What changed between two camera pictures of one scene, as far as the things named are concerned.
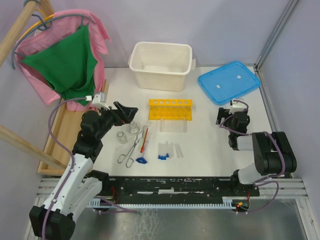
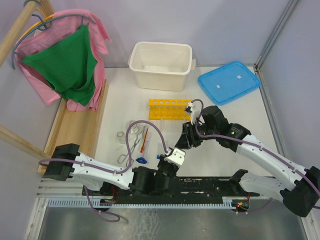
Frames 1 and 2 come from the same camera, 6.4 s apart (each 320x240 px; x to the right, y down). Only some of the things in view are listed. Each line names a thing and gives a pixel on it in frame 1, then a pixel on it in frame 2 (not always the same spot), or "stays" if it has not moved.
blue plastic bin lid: [230, 82] stays
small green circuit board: [243, 204] stays
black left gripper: [123, 115] -> [162, 161]
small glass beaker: [123, 138] stays
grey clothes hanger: [43, 22] stays
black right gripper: [222, 113] -> [188, 137]
